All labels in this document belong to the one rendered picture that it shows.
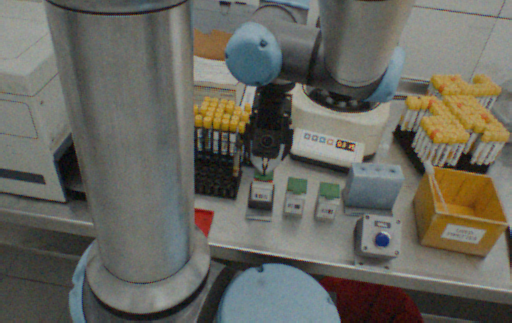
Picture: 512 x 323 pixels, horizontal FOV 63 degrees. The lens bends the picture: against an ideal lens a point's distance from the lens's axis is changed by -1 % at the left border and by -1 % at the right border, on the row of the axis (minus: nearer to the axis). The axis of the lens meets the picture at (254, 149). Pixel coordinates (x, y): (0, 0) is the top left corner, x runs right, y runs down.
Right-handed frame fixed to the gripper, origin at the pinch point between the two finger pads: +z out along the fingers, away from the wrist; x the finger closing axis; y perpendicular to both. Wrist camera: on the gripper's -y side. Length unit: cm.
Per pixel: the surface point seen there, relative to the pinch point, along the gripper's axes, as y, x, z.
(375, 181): 2.5, -22.0, 1.0
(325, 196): -1.1, -12.5, 3.3
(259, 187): -1.5, 0.5, 2.8
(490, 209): 0.9, -45.3, 3.1
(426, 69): 55, -43, 1
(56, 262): 35, 82, 97
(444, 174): 7.4, -36.9, 1.0
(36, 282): 25, 85, 97
